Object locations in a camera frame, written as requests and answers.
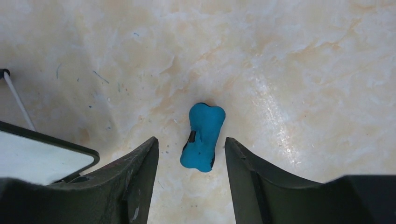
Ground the white wire whiteboard stand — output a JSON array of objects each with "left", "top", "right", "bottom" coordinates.
[{"left": 0, "top": 69, "right": 36, "bottom": 131}]

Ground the small black-framed whiteboard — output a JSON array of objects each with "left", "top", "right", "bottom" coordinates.
[{"left": 0, "top": 122, "right": 100, "bottom": 185}]

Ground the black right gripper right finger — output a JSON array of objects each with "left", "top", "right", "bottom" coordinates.
[{"left": 225, "top": 137, "right": 396, "bottom": 224}]

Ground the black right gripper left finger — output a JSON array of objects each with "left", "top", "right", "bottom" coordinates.
[{"left": 0, "top": 137, "right": 159, "bottom": 224}]

